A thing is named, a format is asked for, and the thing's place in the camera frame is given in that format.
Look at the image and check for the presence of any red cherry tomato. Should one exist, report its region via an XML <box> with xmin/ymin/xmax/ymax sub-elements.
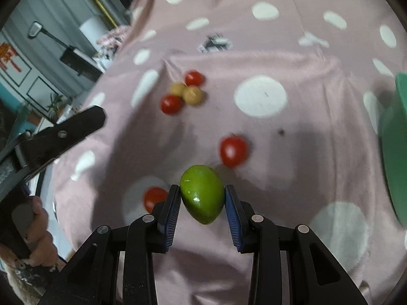
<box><xmin>161</xmin><ymin>94</ymin><xmax>184</xmax><ymax>115</ymax></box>
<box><xmin>184</xmin><ymin>70</ymin><xmax>205</xmax><ymax>87</ymax></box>
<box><xmin>220</xmin><ymin>135</ymin><xmax>249</xmax><ymax>168</ymax></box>
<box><xmin>144</xmin><ymin>187</ymin><xmax>168</xmax><ymax>214</ymax></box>

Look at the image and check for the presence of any white lampshade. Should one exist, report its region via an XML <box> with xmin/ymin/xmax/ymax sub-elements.
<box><xmin>79</xmin><ymin>16</ymin><xmax>110</xmax><ymax>51</ymax></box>

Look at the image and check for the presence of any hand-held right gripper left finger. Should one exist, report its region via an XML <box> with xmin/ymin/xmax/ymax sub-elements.
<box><xmin>38</xmin><ymin>184</ymin><xmax>182</xmax><ymax>305</ymax></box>

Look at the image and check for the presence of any green oval fruit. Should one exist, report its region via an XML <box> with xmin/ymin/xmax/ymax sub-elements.
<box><xmin>180</xmin><ymin>164</ymin><xmax>225</xmax><ymax>225</ymax></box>

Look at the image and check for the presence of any orange print wall picture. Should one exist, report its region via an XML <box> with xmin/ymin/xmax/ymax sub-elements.
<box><xmin>0</xmin><ymin>32</ymin><xmax>32</xmax><ymax>86</ymax></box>

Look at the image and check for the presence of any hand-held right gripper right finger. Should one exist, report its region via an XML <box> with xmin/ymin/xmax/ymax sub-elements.
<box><xmin>224</xmin><ymin>184</ymin><xmax>369</xmax><ymax>305</ymax></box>

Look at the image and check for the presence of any person's left hand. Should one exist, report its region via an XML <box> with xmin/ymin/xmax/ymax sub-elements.
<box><xmin>0</xmin><ymin>196</ymin><xmax>67</xmax><ymax>272</ymax></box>

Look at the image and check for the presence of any green plastic bowl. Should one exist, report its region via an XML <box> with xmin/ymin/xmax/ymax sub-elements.
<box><xmin>378</xmin><ymin>72</ymin><xmax>407</xmax><ymax>226</ymax></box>

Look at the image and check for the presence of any green potted plant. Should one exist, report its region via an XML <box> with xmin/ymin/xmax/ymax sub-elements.
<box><xmin>46</xmin><ymin>93</ymin><xmax>66</xmax><ymax>118</ymax></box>

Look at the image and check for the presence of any black framed wall picture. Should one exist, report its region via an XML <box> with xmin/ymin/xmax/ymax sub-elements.
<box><xmin>26</xmin><ymin>76</ymin><xmax>59</xmax><ymax>112</ymax></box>

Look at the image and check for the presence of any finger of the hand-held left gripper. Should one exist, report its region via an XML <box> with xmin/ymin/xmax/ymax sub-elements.
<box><xmin>18</xmin><ymin>105</ymin><xmax>107</xmax><ymax>179</ymax></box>

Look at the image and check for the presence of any pink polka dot blanket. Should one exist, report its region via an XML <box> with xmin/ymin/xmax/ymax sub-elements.
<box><xmin>52</xmin><ymin>0</ymin><xmax>407</xmax><ymax>305</ymax></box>

